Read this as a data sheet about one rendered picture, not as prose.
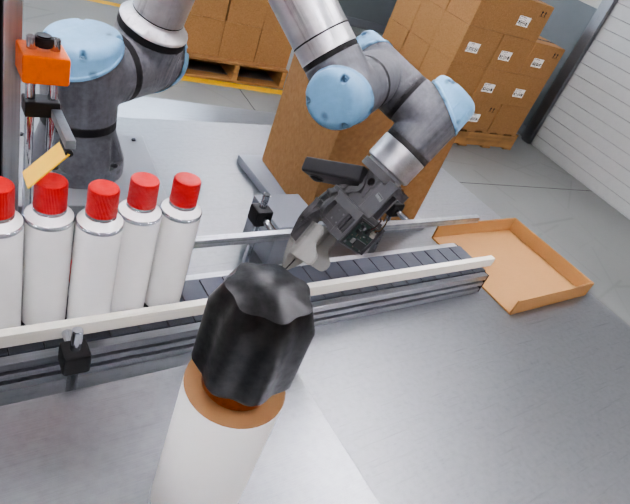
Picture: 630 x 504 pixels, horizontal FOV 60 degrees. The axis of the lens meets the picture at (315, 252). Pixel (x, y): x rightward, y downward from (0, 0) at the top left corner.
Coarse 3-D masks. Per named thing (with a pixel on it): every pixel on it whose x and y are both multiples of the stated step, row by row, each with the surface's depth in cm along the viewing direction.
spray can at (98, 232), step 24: (96, 192) 58; (96, 216) 60; (120, 216) 63; (96, 240) 61; (120, 240) 63; (72, 264) 64; (96, 264) 63; (72, 288) 66; (96, 288) 65; (72, 312) 67; (96, 312) 67
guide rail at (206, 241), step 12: (456, 216) 112; (468, 216) 113; (384, 228) 99; (396, 228) 101; (408, 228) 103; (204, 240) 78; (216, 240) 80; (228, 240) 81; (240, 240) 82; (252, 240) 83; (264, 240) 85; (276, 240) 86
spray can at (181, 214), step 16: (176, 176) 66; (192, 176) 67; (176, 192) 66; (192, 192) 66; (160, 208) 68; (176, 208) 67; (192, 208) 68; (160, 224) 68; (176, 224) 67; (192, 224) 68; (160, 240) 69; (176, 240) 69; (192, 240) 70; (160, 256) 70; (176, 256) 70; (160, 272) 72; (176, 272) 72; (160, 288) 73; (176, 288) 74; (144, 304) 76; (160, 304) 75
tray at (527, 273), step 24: (456, 240) 131; (480, 240) 135; (504, 240) 140; (528, 240) 142; (504, 264) 130; (528, 264) 134; (552, 264) 137; (504, 288) 121; (528, 288) 124; (552, 288) 128; (576, 288) 125
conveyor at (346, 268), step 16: (384, 256) 106; (400, 256) 108; (416, 256) 110; (432, 256) 112; (448, 256) 114; (464, 256) 117; (304, 272) 94; (320, 272) 95; (336, 272) 97; (352, 272) 99; (368, 272) 100; (464, 272) 111; (192, 288) 82; (208, 288) 83; (368, 288) 96; (384, 288) 98; (176, 320) 76; (192, 320) 77; (96, 336) 69; (112, 336) 70; (0, 352) 63; (16, 352) 64
